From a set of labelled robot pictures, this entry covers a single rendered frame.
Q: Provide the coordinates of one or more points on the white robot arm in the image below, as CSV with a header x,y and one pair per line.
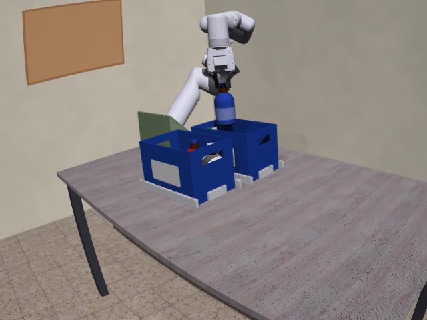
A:
x,y
240,28

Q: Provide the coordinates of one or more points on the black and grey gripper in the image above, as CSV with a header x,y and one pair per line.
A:
x,y
220,50

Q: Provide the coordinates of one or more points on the blue plastic crate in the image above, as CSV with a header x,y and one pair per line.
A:
x,y
182,171
250,152

